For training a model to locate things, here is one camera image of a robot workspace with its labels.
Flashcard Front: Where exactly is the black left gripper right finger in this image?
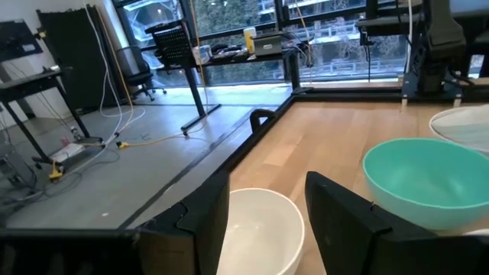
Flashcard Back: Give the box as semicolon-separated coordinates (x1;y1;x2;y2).
304;170;489;275

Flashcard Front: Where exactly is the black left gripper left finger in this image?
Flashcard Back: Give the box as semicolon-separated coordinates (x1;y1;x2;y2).
137;170;232;275

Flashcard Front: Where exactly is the turquoise bowl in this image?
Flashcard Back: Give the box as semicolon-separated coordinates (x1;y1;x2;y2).
361;137;489;232

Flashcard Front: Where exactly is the black-legged standing desk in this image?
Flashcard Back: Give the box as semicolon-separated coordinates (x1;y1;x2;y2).
144;18;315;133

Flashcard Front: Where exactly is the white floor box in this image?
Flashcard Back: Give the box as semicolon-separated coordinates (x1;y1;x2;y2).
49;143;87;163

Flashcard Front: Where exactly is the black office chair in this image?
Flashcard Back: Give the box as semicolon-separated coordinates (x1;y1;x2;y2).
115;45;168;102

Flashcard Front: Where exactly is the black perforated panel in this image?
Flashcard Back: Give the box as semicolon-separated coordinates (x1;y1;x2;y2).
144;21;196;70

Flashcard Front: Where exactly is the grey box device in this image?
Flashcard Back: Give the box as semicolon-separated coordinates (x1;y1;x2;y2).
253;32;286;57

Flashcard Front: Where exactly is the yellow and white bottle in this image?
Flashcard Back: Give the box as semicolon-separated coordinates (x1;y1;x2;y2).
243;26;257;54

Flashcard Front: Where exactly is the black cabinet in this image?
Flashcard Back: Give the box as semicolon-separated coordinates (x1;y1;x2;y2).
36;4;129;112

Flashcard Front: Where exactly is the black work desk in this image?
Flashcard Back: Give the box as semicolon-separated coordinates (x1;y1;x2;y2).
0;65;103;163

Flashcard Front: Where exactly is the orange extension cable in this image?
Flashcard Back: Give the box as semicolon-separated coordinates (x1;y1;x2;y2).
116;0;210;150

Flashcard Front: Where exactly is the black frame clamp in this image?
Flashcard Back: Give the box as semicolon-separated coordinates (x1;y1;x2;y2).
249;108;277;133

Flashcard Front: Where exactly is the black table frame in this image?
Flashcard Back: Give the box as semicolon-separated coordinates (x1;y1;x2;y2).
118;89;489;230

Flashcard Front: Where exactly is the yellow cable connector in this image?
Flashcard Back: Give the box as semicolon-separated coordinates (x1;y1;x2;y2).
48;160;64;181

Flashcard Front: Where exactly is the white hanging cable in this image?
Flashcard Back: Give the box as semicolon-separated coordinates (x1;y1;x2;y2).
82;0;147;154

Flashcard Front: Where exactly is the black wall board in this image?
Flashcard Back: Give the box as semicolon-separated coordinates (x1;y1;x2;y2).
0;18;44;63

